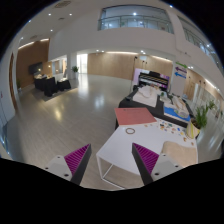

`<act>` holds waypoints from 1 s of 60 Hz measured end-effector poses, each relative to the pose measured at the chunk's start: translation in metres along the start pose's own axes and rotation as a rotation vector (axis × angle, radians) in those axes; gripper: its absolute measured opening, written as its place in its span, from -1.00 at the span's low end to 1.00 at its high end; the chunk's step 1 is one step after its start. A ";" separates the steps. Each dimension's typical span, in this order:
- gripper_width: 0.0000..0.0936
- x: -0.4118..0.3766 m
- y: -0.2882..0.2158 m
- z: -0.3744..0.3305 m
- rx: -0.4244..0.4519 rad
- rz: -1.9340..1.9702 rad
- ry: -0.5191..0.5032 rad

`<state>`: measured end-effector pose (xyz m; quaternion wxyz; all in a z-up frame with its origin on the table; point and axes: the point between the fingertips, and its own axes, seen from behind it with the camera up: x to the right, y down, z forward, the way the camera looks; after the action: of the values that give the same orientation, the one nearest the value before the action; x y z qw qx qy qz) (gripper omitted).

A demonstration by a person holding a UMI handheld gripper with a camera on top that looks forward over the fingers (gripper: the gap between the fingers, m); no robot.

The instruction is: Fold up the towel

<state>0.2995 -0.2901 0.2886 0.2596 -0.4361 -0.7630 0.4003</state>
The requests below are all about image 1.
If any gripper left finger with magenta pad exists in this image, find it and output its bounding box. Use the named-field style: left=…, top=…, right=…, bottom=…
left=44, top=144, right=92, bottom=185

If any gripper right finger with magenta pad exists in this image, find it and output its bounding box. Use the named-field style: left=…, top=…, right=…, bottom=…
left=132, top=143, right=182, bottom=185

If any beige folded towel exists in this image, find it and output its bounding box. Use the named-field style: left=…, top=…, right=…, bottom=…
left=161, top=141, right=198, bottom=168

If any white square table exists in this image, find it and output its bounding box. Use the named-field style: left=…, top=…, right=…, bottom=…
left=95, top=117, right=199, bottom=190

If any pink mat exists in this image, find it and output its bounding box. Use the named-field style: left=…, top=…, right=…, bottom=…
left=115, top=108, right=156, bottom=125

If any blue map board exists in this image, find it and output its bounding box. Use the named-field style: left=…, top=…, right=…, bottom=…
left=164, top=107, right=190, bottom=123

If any black draped display table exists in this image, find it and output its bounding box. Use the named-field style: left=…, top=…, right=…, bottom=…
left=114, top=87, right=194, bottom=130

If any potted green plant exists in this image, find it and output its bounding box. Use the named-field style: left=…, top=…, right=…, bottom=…
left=186, top=106, right=209, bottom=139

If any black lounge chairs group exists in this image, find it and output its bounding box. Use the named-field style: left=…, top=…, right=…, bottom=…
left=34, top=77, right=71, bottom=97

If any black digital piano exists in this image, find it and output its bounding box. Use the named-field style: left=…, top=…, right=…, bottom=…
left=138, top=71, right=169, bottom=90

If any distant potted plant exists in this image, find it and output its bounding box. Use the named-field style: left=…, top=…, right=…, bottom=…
left=71, top=66, right=79, bottom=79

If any wall television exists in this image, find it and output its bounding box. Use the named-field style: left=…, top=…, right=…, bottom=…
left=28, top=62, right=43, bottom=75

